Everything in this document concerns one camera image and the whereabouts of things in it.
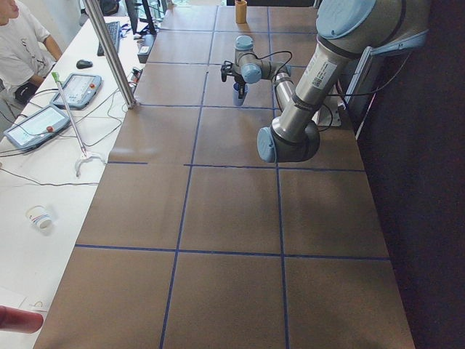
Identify bamboo wooden cup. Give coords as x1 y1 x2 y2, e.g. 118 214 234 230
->
235 0 247 24

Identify red cylinder object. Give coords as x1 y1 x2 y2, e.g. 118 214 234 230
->
0 305 44 334

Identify black monitor stand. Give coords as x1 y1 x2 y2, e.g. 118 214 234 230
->
124 0 156 36

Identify black computer mouse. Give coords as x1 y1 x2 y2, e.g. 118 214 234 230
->
76 60 93 69

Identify teach pendant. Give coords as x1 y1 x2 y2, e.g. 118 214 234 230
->
4 105 70 150
52 72 102 110

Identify near teach pendant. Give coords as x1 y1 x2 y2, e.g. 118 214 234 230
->
4 105 70 150

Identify black box with label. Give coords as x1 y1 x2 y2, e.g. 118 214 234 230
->
137 34 156 64

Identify white paper cup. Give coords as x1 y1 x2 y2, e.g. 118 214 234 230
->
25 205 54 236

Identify blue plastic cup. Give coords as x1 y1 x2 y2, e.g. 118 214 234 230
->
232 82 248 107

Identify black keyboard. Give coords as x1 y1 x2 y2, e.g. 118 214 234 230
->
97 21 121 57

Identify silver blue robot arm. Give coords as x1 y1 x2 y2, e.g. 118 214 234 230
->
221 1 431 163

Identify reacher grabber tool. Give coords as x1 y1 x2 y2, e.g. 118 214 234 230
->
52 72 106 177

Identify black orange connector block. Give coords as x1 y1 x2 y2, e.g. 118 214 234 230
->
132 67 142 81

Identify far teach pendant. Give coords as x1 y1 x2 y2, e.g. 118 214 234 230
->
52 72 102 110

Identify person in white shirt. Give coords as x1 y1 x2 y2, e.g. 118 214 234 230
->
1 1 62 105

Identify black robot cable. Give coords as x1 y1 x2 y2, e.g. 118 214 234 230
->
254 50 294 73

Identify aluminium frame post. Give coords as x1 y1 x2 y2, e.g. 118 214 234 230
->
84 0 136 109

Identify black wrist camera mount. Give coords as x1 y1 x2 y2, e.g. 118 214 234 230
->
220 60 235 82

